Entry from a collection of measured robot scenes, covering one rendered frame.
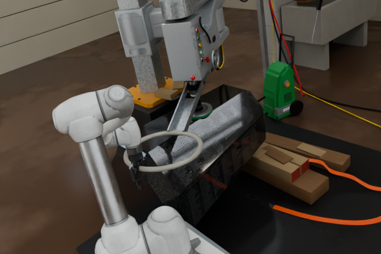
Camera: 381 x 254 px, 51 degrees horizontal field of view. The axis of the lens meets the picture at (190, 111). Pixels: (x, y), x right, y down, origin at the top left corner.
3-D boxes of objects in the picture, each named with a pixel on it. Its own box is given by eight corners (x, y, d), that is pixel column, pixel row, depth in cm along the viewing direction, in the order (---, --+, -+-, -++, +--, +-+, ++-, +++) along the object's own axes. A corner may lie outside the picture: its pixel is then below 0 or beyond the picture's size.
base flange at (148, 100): (119, 97, 381) (117, 93, 379) (158, 77, 408) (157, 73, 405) (149, 109, 346) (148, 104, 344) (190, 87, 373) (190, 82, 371)
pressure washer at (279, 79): (283, 102, 472) (278, 30, 432) (304, 112, 443) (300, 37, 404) (259, 113, 459) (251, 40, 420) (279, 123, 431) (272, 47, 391)
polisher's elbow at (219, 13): (200, 34, 331) (197, 11, 322) (204, 28, 347) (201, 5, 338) (223, 32, 326) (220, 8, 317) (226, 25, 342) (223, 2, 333)
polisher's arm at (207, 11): (209, 47, 357) (200, -9, 335) (234, 46, 348) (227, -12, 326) (181, 82, 297) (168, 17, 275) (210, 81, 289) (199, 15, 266)
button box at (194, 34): (200, 63, 277) (194, 22, 265) (204, 62, 276) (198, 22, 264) (197, 67, 271) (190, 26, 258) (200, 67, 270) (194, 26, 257)
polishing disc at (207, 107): (200, 101, 314) (199, 100, 314) (217, 108, 298) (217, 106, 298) (178, 111, 304) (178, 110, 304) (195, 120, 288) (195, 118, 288)
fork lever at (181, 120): (191, 70, 314) (189, 64, 311) (214, 68, 307) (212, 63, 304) (164, 135, 268) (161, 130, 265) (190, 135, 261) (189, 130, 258)
